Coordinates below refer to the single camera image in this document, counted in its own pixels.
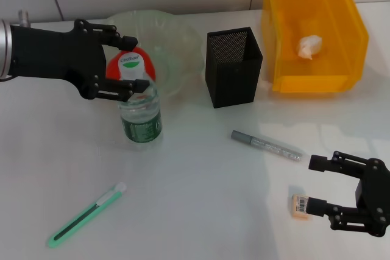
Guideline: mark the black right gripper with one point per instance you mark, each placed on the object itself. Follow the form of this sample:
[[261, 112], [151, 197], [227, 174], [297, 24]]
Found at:
[[374, 193]]

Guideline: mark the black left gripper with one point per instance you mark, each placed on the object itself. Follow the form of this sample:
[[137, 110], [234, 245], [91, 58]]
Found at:
[[55, 56]]

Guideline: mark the orange toy fruit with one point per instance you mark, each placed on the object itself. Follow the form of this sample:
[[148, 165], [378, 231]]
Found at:
[[112, 69]]

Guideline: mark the clear green-label water bottle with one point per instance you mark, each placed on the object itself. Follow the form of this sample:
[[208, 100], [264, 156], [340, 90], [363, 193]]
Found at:
[[141, 120]]

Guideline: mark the white paper ball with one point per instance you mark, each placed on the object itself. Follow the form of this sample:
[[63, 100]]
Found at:
[[309, 47]]

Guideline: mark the beige eraser with barcode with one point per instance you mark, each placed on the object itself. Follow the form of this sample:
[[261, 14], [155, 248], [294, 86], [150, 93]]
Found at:
[[300, 208]]

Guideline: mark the green glass fruit plate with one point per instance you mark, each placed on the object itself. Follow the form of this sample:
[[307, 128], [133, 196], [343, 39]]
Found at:
[[176, 44]]

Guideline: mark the silver marker pen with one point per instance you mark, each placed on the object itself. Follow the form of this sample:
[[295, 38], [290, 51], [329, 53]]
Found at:
[[265, 145]]

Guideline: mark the black mesh pen holder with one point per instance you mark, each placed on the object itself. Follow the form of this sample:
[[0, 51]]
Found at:
[[231, 74]]

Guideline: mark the yellow plastic bin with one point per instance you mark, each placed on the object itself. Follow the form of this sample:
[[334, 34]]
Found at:
[[335, 68]]

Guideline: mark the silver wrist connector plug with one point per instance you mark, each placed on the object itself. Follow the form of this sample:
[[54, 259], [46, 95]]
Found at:
[[23, 18]]

